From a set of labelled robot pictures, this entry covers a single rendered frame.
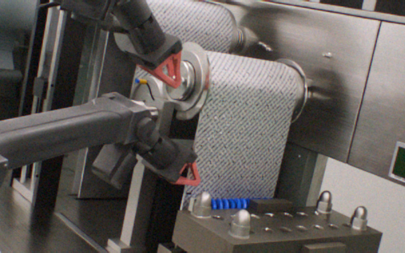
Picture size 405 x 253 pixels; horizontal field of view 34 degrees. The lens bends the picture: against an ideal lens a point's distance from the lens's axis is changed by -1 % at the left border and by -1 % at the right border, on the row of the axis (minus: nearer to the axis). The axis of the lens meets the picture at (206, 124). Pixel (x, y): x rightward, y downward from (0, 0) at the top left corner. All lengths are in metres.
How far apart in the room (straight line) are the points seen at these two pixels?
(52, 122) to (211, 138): 0.42
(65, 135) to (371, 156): 0.67
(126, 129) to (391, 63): 0.57
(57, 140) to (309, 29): 0.75
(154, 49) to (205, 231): 0.32
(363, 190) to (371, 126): 2.95
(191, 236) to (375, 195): 3.13
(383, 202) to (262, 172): 2.89
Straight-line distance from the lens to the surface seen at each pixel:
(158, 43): 1.15
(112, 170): 1.10
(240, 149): 1.31
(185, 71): 1.23
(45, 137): 0.89
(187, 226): 1.18
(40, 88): 1.49
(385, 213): 4.21
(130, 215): 1.32
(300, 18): 1.52
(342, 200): 4.41
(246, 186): 1.35
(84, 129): 0.95
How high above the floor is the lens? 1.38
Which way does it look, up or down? 9 degrees down
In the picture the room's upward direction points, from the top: 12 degrees clockwise
